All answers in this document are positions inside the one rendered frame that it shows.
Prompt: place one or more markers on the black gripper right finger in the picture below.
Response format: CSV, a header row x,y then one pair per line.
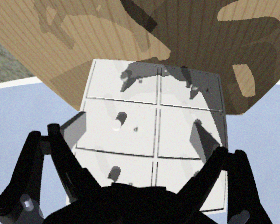
x,y
243,200

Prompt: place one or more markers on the white chest of drawers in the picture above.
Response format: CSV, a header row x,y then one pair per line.
x,y
158,107

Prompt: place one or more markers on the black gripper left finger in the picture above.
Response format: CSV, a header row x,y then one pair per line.
x,y
20,201

